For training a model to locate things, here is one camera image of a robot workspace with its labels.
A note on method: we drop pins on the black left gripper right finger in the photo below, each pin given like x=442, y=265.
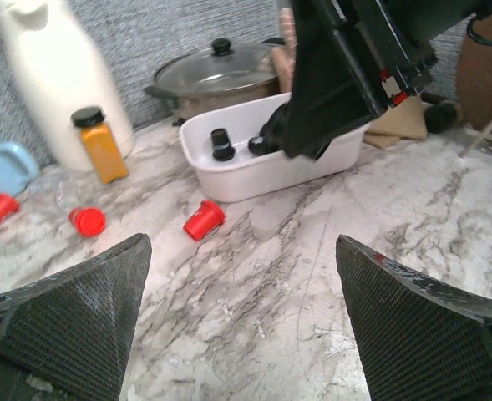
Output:
x=418, y=338

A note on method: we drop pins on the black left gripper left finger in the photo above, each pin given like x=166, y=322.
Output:
x=74, y=329

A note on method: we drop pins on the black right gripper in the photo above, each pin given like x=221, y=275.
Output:
x=353, y=61

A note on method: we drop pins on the black capsule cluster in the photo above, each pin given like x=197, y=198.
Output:
x=260, y=145
x=222, y=147

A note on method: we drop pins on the black capsule cluster top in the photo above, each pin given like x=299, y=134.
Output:
x=222, y=147

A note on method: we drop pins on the white plastic storage basket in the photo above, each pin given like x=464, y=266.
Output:
x=245, y=175

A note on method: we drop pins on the tan cardboard sheet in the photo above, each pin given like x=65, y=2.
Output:
x=404, y=122

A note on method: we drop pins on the pink striped towel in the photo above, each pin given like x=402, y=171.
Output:
x=284, y=57

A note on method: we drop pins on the steel pot with glass lid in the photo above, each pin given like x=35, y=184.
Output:
x=220, y=76

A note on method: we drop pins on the blue mug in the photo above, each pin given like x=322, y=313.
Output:
x=17, y=168

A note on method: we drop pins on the orange spice bottle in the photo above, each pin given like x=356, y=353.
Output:
x=100, y=145

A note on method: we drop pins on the white thermos jug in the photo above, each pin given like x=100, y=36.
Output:
x=58, y=70

